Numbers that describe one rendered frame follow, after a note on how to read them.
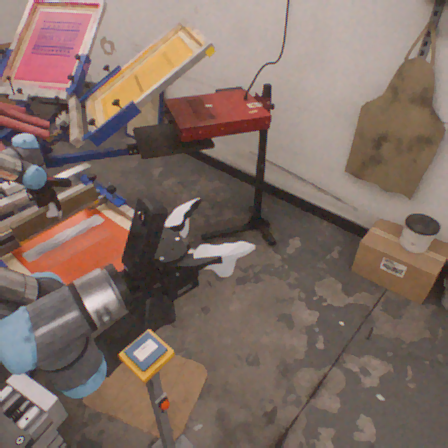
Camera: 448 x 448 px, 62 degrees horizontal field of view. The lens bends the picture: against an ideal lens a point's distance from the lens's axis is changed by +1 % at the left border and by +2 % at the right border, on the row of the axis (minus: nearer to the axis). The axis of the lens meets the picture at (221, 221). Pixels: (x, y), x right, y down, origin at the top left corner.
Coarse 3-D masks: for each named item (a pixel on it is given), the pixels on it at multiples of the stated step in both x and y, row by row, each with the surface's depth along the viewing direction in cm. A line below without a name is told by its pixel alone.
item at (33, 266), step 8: (48, 232) 163; (56, 232) 163; (32, 240) 159; (40, 240) 159; (24, 248) 156; (32, 248) 156; (56, 248) 155; (16, 256) 152; (40, 256) 152; (24, 264) 149; (32, 264) 149; (40, 264) 149; (32, 272) 145
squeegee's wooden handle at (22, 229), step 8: (88, 184) 158; (80, 192) 154; (88, 192) 157; (64, 200) 150; (72, 200) 152; (80, 200) 155; (88, 200) 158; (48, 208) 146; (64, 208) 151; (72, 208) 154; (32, 216) 143; (40, 216) 145; (56, 216) 150; (16, 224) 140; (24, 224) 141; (32, 224) 143; (40, 224) 146; (48, 224) 149; (16, 232) 140; (24, 232) 142; (32, 232) 145; (24, 240) 144
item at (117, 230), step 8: (80, 216) 172; (88, 216) 172; (104, 216) 172; (64, 224) 168; (72, 224) 168; (104, 224) 168; (112, 224) 168; (112, 232) 164; (120, 232) 163; (72, 240) 160
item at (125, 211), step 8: (80, 184) 186; (64, 192) 181; (72, 192) 181; (32, 208) 171; (112, 208) 176; (120, 208) 171; (128, 208) 171; (16, 216) 166; (24, 216) 167; (128, 216) 168; (0, 224) 162; (8, 224) 163; (0, 232) 162; (192, 248) 150; (104, 328) 125
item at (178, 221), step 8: (192, 200) 62; (200, 200) 63; (176, 208) 61; (184, 208) 61; (192, 208) 62; (176, 216) 59; (184, 216) 60; (168, 224) 58; (176, 224) 58; (184, 224) 59; (184, 232) 63
